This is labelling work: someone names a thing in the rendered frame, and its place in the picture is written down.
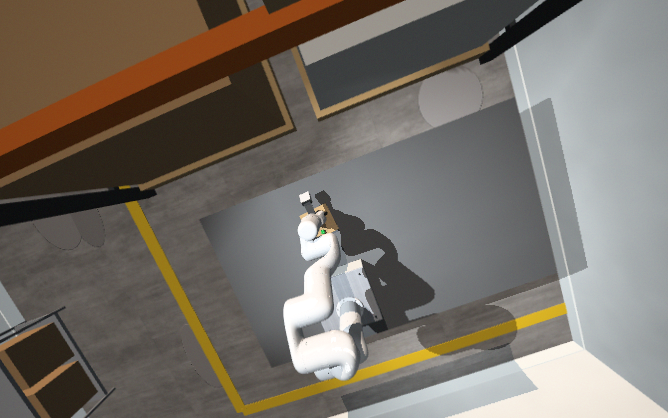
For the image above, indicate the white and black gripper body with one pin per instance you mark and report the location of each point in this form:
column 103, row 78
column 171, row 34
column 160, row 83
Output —
column 320, row 214

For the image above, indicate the tan square mat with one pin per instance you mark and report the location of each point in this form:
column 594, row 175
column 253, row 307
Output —
column 330, row 224

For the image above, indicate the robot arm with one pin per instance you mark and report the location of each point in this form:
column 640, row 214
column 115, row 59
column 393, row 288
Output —
column 331, row 348

